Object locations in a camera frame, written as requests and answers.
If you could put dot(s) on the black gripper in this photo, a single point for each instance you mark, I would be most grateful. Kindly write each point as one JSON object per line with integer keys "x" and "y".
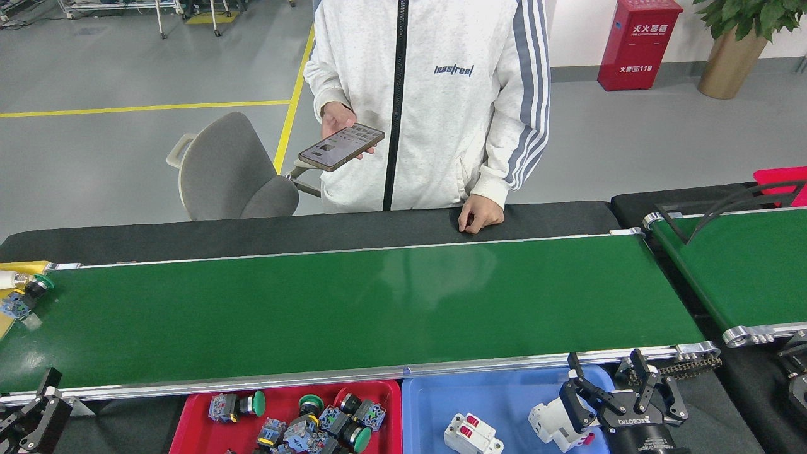
{"x": 637, "y": 435}

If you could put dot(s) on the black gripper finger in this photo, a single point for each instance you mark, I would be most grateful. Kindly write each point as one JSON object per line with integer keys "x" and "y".
{"x": 47, "y": 419}

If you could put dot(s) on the dark smartphone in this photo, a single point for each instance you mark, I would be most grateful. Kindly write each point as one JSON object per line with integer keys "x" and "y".
{"x": 340, "y": 148}

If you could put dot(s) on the person's right forearm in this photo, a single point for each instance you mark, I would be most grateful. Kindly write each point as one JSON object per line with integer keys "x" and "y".
{"x": 321, "y": 88}

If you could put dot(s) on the person's left forearm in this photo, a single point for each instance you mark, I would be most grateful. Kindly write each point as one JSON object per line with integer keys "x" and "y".
{"x": 517, "y": 164}

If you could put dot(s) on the blue plastic tray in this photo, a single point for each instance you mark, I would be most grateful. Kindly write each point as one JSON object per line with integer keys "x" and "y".
{"x": 504, "y": 397}

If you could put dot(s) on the red plastic tray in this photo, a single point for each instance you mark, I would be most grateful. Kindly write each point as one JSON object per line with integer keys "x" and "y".
{"x": 189, "y": 429}

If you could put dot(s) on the green feeder conveyor belt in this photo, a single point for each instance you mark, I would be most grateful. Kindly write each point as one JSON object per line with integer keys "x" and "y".
{"x": 744, "y": 277}

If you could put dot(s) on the long green conveyor belt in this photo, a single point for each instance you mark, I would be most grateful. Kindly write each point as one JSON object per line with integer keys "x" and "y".
{"x": 315, "y": 302}

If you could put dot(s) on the person's left hand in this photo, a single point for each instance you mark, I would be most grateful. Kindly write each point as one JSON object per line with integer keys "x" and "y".
{"x": 482, "y": 214}

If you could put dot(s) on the person's right hand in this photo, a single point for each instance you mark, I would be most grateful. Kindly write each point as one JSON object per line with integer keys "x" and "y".
{"x": 337, "y": 120}

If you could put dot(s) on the white light bulb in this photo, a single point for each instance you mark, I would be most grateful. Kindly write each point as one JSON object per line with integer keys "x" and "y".
{"x": 7, "y": 279}

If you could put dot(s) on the yellow bin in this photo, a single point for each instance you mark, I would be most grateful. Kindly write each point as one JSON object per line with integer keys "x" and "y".
{"x": 25, "y": 266}

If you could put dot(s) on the black joystick controller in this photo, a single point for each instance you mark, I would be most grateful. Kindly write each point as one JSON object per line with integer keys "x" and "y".
{"x": 795, "y": 384}

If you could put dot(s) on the red parts bin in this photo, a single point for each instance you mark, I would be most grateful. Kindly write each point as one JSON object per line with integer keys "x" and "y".
{"x": 782, "y": 176}

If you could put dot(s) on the grey office chair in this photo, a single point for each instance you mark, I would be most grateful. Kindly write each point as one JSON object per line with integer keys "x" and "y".
{"x": 220, "y": 170}

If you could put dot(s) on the person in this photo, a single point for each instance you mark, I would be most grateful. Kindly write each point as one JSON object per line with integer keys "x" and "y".
{"x": 441, "y": 139}

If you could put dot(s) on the potted plant gold pot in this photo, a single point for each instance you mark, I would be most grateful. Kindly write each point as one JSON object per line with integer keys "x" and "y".
{"x": 725, "y": 66}

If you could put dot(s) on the red fire extinguisher box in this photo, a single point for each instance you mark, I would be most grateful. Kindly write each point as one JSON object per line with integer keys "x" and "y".
{"x": 640, "y": 44}

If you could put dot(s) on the white metal equipment rack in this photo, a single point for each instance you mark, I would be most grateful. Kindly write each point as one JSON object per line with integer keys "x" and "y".
{"x": 120, "y": 5}

